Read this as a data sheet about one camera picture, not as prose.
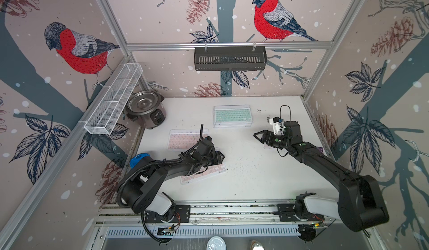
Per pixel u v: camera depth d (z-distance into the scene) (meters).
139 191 0.43
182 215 0.73
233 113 1.10
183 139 0.98
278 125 0.78
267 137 0.76
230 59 1.04
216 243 0.62
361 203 0.41
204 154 0.71
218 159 0.78
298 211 0.66
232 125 1.05
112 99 0.78
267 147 0.79
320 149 0.93
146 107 1.00
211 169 0.87
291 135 0.67
